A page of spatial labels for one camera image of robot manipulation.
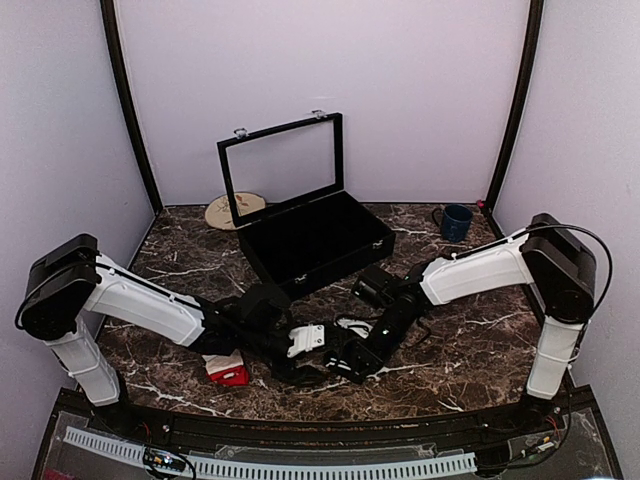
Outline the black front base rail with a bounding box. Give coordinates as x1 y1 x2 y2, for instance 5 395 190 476
89 399 566 446

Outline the black frame post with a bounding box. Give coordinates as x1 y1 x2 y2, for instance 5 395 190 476
100 0 164 216
484 0 544 213

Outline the blue enamel mug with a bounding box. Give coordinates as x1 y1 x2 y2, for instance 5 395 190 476
431 204 473 243

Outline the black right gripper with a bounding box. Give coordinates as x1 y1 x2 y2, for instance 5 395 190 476
351 308 417 381

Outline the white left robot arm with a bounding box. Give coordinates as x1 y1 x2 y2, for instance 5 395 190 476
15 234 325 436

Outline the floral ceramic plate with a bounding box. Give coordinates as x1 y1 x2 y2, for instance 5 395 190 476
204 192 266 231

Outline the white slotted cable duct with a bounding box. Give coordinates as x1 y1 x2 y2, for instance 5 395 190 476
63 427 477 479

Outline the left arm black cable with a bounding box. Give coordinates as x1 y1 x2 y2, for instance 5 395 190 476
13 259 101 332

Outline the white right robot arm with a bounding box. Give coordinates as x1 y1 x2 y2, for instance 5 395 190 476
325 213 596 434

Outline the black left frame post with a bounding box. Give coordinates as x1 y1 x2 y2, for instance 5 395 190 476
100 0 164 216

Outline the black compartment display box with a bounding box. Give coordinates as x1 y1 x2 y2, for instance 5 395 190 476
217 112 395 300

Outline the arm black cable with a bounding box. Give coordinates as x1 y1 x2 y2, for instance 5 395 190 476
524 224 614 351
13 259 101 332

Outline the red and white sock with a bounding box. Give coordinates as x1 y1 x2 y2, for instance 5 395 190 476
203 350 250 386

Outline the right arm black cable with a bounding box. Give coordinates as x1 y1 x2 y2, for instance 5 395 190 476
524 224 614 351

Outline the black right frame post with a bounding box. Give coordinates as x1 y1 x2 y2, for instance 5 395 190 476
484 0 544 213

